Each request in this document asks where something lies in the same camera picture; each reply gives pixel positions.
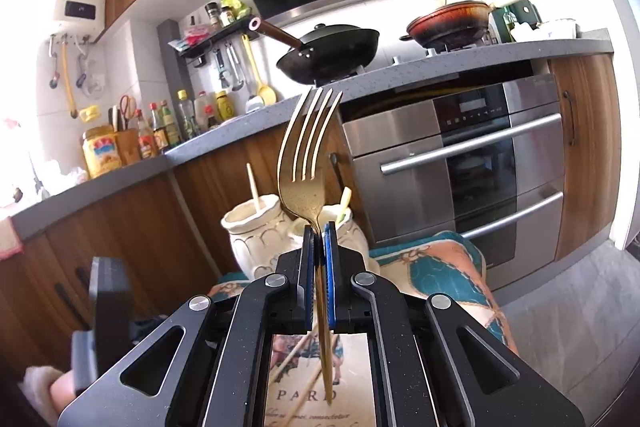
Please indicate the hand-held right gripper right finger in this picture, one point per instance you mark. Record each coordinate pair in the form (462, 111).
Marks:
(330, 277)

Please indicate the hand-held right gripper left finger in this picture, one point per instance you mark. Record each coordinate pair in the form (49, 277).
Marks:
(309, 287)

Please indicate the small white ceramic vase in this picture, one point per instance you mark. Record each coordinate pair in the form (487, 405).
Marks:
(352, 237)

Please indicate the wooden chopstick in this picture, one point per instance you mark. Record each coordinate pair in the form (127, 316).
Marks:
(300, 383)
(254, 192)
(290, 354)

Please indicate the large white ceramic vase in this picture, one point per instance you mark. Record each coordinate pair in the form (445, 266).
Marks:
(250, 237)

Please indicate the gold fork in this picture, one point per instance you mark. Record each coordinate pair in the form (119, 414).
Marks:
(300, 197)

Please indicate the wide wooden base cabinet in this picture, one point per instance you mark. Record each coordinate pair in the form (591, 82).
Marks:
(125, 232)

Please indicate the light green plastic utensil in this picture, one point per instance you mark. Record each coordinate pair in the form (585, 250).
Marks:
(344, 204)

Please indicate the printed tablecloth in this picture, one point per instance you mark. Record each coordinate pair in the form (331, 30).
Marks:
(440, 267)

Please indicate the pink cloth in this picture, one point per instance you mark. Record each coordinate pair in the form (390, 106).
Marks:
(9, 239)

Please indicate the yellow labelled plastic jar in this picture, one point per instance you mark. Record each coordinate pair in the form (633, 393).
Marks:
(102, 154)

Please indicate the stainless steel oven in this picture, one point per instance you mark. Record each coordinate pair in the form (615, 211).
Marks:
(400, 142)

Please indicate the row of condiment bottles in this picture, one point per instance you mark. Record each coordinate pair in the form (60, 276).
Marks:
(172, 127)

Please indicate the hanging metal ladle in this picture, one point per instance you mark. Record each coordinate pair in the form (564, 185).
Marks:
(236, 72)

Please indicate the grey speckled kitchen countertop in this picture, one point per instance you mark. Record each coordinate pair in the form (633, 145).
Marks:
(450, 64)

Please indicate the red frying pan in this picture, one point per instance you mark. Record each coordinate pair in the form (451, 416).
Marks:
(445, 27)

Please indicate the red packet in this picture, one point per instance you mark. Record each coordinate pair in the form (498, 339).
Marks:
(192, 37)

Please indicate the small spice jar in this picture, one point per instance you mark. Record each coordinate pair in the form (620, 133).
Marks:
(228, 17)

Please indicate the narrow wooden base cabinet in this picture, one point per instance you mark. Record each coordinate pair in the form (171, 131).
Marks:
(585, 157)

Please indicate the black lidded spice jar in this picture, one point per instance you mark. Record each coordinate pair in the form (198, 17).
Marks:
(213, 17)

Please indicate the green packet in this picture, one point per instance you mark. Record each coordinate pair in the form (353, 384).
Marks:
(237, 4)

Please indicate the black wall spice shelf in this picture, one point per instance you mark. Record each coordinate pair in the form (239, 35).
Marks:
(220, 38)

